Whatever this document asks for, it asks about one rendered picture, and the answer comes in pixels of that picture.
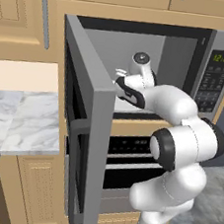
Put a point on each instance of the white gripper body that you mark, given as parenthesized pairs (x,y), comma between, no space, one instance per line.
(120,74)

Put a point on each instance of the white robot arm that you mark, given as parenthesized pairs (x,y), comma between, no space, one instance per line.
(180,142)

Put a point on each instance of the grey microwave door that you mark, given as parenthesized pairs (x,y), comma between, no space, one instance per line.
(86,91)

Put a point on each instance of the grey microwave oven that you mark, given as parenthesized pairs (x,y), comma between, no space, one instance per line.
(217,80)

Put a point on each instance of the black built-in oven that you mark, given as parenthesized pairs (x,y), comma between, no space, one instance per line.
(122,178)

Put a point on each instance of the tall beige cupboard door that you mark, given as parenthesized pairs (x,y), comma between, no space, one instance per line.
(16,13)

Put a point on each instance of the beige base cupboard door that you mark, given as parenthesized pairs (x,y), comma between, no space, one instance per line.
(39,191)

